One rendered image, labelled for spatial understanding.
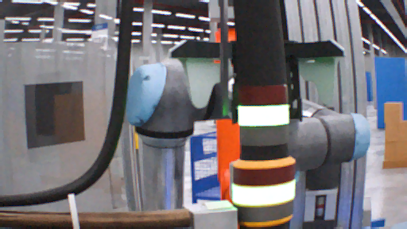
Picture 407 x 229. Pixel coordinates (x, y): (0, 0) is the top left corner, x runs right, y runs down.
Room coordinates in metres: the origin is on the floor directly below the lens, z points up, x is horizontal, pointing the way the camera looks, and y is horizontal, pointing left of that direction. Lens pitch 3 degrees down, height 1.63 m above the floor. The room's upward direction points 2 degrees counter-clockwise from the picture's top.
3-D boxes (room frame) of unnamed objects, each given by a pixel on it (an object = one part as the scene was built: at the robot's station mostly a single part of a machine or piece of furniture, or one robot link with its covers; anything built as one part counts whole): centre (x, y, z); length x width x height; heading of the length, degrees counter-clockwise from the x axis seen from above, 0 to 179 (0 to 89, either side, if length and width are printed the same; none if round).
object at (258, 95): (0.37, -0.04, 1.62); 0.03 x 0.03 x 0.01
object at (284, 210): (0.37, -0.04, 1.55); 0.04 x 0.04 x 0.01
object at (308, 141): (0.75, -0.11, 1.54); 0.11 x 0.08 x 0.11; 114
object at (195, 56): (0.51, 0.00, 1.64); 0.09 x 0.03 x 0.06; 136
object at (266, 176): (0.37, -0.04, 1.57); 0.04 x 0.04 x 0.01
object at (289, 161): (0.37, -0.04, 1.56); 0.04 x 0.04 x 0.05
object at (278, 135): (0.37, -0.04, 1.60); 0.03 x 0.03 x 0.01
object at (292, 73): (0.59, -0.07, 1.63); 0.12 x 0.08 x 0.09; 172
